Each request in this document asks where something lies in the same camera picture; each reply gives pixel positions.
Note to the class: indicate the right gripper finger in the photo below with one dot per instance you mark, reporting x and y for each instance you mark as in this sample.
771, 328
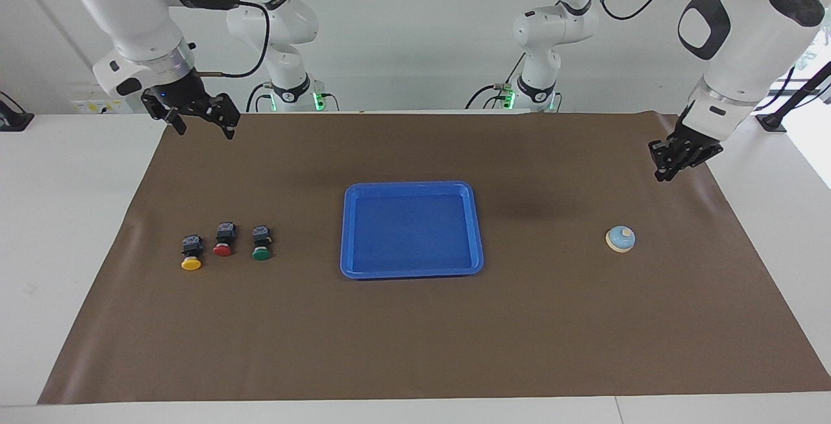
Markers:
224, 114
174, 120

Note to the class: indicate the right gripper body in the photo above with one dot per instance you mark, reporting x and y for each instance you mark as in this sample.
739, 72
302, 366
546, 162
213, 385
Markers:
176, 91

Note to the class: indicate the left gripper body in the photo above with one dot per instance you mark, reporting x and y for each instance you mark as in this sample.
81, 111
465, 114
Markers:
698, 141

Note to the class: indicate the blue and cream bell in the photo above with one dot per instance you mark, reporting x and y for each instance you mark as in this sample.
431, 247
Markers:
620, 237

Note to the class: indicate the blue plastic tray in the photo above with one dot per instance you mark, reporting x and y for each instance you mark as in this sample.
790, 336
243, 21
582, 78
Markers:
411, 229

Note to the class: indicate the black stand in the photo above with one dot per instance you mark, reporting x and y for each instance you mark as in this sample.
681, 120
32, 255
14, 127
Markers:
13, 119
772, 120

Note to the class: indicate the red push button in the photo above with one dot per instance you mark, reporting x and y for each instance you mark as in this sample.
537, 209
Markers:
223, 249

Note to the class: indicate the yellow push button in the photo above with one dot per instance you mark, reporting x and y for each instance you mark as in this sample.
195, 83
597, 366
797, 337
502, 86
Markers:
191, 262

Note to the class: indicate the green push button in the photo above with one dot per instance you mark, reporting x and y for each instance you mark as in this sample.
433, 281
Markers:
261, 254

